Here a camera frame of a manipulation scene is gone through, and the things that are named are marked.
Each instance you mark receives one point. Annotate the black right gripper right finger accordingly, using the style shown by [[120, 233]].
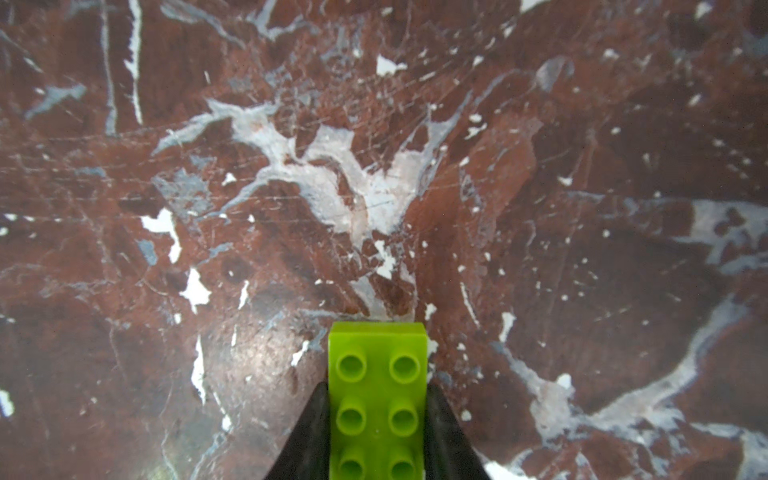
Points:
[[448, 453]]

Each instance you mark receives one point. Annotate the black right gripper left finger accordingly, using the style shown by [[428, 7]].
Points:
[[306, 453]]

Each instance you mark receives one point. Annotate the green lego brick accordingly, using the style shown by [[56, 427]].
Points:
[[377, 382]]

